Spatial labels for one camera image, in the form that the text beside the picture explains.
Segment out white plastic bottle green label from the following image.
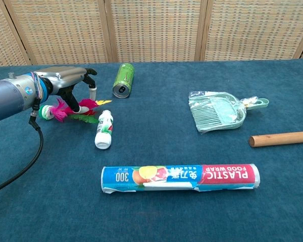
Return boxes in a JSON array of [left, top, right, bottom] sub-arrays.
[[94, 109, 115, 150]]

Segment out wooden rolling pin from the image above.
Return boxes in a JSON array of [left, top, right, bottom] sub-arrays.
[[248, 131, 303, 148]]

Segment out plastic food wrap roll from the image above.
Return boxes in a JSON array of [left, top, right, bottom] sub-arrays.
[[101, 163, 261, 194]]

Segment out green drink can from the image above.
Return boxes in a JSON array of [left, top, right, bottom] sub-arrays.
[[112, 63, 135, 99]]

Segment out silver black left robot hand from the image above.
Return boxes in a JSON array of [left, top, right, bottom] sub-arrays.
[[34, 67, 98, 113]]

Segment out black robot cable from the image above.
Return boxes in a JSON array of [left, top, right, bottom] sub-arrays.
[[0, 97, 44, 195]]

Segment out colourful feather shuttlecock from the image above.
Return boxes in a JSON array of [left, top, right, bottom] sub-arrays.
[[38, 97, 113, 125]]

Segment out mint green dustpan brush set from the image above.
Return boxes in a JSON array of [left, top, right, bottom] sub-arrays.
[[188, 91, 270, 134]]

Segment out woven rattan folding screen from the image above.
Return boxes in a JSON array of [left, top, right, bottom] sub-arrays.
[[0, 0, 303, 68]]

